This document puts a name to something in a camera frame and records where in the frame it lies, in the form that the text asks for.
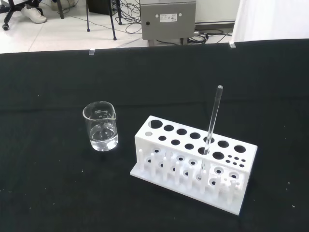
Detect white test tube rack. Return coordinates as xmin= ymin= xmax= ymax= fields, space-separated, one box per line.
xmin=129 ymin=115 xmax=258 ymax=215

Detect clear glass beaker with water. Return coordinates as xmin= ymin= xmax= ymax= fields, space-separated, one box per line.
xmin=82 ymin=101 xmax=119 ymax=152

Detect grey metal cabinet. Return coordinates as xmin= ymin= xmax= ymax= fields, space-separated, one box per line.
xmin=140 ymin=0 xmax=197 ymax=46

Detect black tripod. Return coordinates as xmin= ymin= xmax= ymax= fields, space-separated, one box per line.
xmin=84 ymin=0 xmax=118 ymax=41

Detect black table cloth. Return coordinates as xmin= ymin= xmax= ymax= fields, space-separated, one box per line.
xmin=0 ymin=38 xmax=309 ymax=232

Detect black table leg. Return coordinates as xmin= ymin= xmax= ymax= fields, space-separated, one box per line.
xmin=57 ymin=0 xmax=65 ymax=20

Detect white curtain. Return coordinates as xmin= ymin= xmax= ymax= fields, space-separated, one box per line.
xmin=231 ymin=0 xmax=309 ymax=43

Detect person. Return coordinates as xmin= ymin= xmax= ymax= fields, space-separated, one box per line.
xmin=21 ymin=0 xmax=47 ymax=24

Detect black office chair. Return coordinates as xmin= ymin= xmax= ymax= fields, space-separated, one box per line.
xmin=0 ymin=0 xmax=24 ymax=31

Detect black cable bundle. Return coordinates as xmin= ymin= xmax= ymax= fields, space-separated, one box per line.
xmin=187 ymin=28 xmax=234 ymax=45

